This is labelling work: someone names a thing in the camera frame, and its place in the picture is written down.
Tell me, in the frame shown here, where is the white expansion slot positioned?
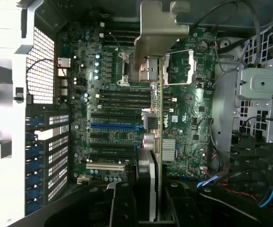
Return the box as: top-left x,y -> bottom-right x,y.
86,162 -> 125,171

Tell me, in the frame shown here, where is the small silver heatsink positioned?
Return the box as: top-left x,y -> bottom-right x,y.
162,139 -> 176,161

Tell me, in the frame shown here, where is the black expansion slot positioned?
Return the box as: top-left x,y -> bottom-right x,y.
90,112 -> 137,120
90,142 -> 137,150

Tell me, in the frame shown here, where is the blue expansion slot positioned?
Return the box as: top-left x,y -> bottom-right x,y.
90,122 -> 137,130

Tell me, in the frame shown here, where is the green motherboard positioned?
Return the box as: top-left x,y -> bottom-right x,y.
55,22 -> 219,187

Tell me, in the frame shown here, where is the open black PC case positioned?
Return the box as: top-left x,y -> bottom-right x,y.
0,0 -> 273,227

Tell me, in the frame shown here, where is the CPU socket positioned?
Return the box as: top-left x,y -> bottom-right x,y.
117,51 -> 151,86

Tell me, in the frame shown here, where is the silver drive cage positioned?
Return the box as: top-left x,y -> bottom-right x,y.
235,22 -> 273,142

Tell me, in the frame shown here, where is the coin cell battery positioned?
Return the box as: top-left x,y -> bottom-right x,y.
197,40 -> 208,52

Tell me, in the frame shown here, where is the light blue disk wire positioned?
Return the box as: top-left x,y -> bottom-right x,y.
258,175 -> 273,216

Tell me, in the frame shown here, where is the thick grey cable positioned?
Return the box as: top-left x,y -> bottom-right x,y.
215,0 -> 262,79

